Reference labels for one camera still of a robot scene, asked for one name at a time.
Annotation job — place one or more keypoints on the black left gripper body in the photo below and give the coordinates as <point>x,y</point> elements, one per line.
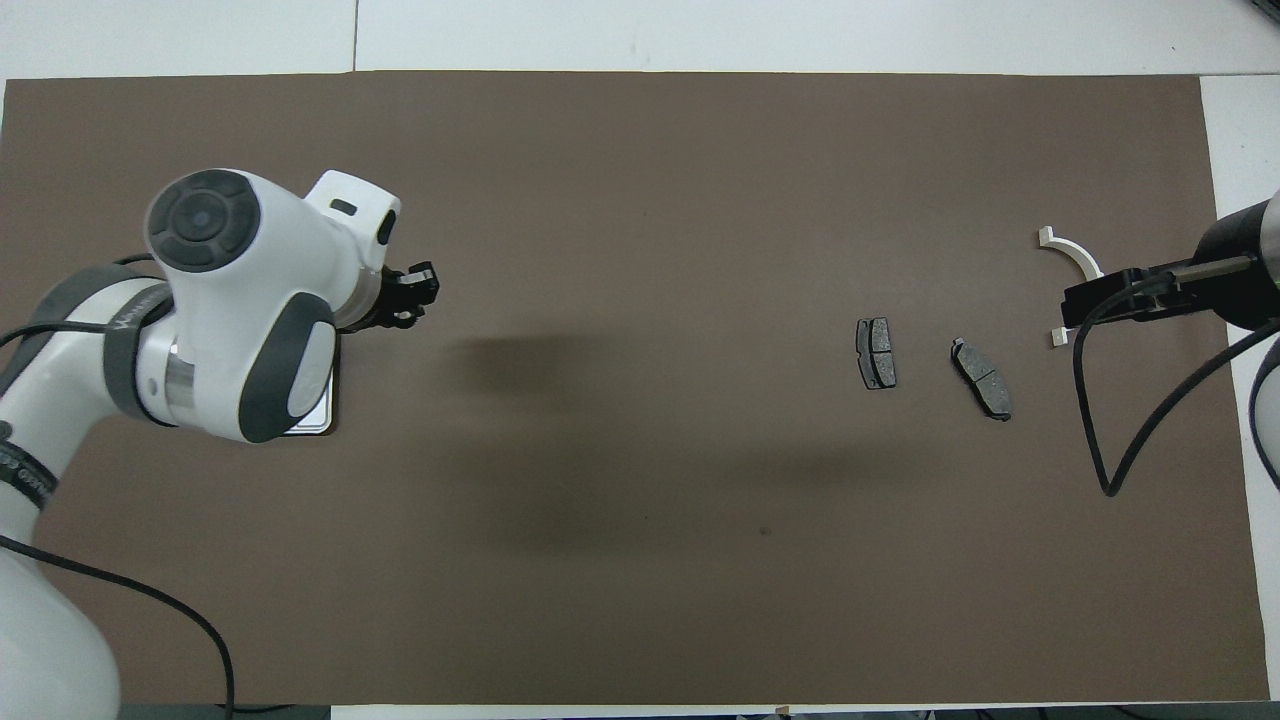
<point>380,300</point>

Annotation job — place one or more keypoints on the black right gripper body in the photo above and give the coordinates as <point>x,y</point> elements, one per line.
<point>1235,270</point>

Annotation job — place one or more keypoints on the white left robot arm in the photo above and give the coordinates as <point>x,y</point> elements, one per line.
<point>260,260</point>

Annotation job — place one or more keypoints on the silver metal tray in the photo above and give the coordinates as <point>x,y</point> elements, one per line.
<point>318,415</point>

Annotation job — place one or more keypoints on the curved dark brake pad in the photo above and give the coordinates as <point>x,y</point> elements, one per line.
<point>982,380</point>

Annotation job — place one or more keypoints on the brown table mat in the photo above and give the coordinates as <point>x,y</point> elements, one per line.
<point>650,250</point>

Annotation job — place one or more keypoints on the rectangular dark brake pad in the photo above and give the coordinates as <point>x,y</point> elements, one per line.
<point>878,355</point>

